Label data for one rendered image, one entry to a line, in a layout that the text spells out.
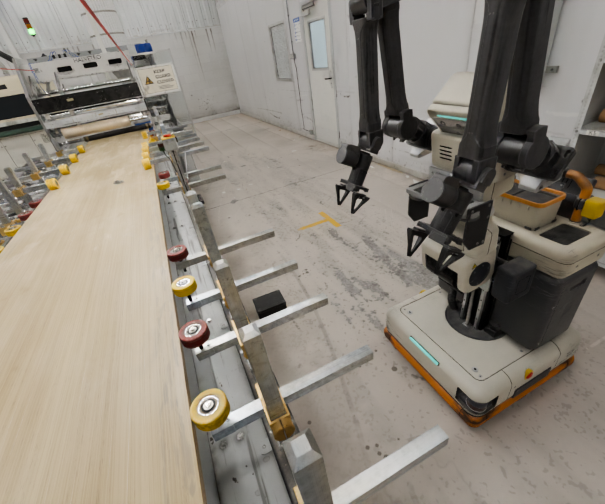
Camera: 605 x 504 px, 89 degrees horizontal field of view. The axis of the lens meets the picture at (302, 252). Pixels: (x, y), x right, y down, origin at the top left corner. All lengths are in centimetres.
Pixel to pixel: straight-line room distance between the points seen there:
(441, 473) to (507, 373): 49
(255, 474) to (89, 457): 39
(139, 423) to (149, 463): 10
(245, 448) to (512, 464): 113
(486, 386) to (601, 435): 55
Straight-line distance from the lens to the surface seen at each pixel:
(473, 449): 172
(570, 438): 189
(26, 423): 101
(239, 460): 101
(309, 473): 41
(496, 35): 77
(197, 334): 92
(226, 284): 80
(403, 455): 74
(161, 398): 84
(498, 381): 158
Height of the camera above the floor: 151
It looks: 33 degrees down
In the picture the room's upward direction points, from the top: 10 degrees counter-clockwise
